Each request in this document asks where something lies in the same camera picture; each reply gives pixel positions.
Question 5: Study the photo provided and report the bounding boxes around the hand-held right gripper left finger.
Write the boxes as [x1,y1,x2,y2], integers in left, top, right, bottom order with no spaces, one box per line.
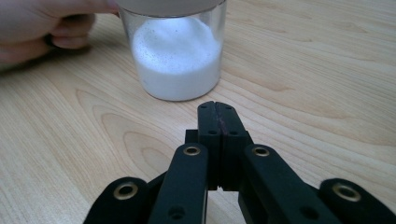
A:
[148,100,222,224]

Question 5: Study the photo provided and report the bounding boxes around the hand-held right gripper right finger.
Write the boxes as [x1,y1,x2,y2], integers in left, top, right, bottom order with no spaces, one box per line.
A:
[215,102,344,224]

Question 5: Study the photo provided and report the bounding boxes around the white powder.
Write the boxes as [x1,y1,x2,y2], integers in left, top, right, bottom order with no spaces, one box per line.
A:
[130,16,222,101]

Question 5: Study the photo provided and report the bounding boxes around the clear glass jar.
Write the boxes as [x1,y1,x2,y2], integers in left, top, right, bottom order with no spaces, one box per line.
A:
[116,0,228,103]

